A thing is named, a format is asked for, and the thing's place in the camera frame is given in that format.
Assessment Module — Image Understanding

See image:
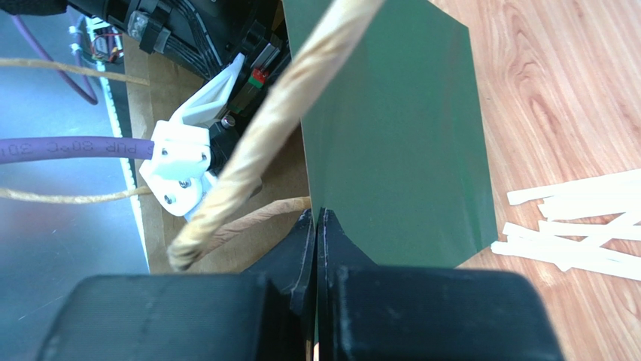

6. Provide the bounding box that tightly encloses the white straw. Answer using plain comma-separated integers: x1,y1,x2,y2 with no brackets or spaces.
502,223,640,262
491,240,640,281
581,211,640,247
507,169,640,220
538,220,640,241

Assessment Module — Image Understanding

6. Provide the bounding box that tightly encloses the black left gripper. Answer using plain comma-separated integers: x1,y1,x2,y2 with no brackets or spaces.
69,0,291,118

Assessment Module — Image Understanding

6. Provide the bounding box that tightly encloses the green paper gift bag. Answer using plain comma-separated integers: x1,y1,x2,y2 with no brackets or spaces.
0,0,500,274

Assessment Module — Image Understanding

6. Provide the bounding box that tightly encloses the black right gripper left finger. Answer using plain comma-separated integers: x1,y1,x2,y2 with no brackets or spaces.
38,211,315,360

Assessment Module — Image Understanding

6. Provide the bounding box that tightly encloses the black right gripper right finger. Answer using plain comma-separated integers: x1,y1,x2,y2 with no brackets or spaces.
316,209,564,360

